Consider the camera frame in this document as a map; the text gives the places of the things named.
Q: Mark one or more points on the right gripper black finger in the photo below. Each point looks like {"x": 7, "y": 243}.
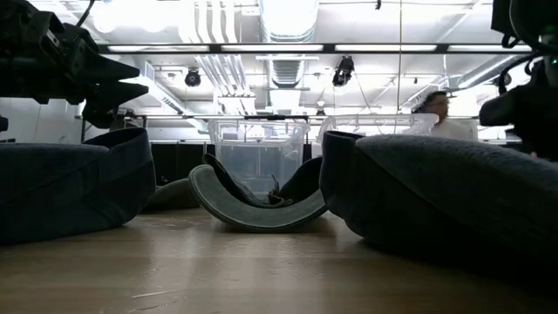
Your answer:
{"x": 505, "y": 111}

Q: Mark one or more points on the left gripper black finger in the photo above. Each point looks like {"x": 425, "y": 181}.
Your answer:
{"x": 104, "y": 102}
{"x": 104, "y": 70}

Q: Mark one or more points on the navy blue cap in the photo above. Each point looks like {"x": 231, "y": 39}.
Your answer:
{"x": 65, "y": 192}
{"x": 436, "y": 196}

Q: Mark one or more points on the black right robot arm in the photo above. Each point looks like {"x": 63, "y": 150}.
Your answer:
{"x": 532, "y": 17}

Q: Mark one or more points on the person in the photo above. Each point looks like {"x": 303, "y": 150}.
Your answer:
{"x": 440, "y": 109}

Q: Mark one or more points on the black ceiling spotlight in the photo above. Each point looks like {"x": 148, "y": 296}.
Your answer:
{"x": 343, "y": 70}
{"x": 192, "y": 77}

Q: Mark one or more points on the clear plastic bin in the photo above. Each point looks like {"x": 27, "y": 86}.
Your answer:
{"x": 379, "y": 124}
{"x": 257, "y": 144}

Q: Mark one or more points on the black overhead light bar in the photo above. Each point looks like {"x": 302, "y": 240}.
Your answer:
{"x": 327, "y": 48}

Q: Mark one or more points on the silver ventilation duct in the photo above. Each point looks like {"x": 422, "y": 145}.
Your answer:
{"x": 287, "y": 26}

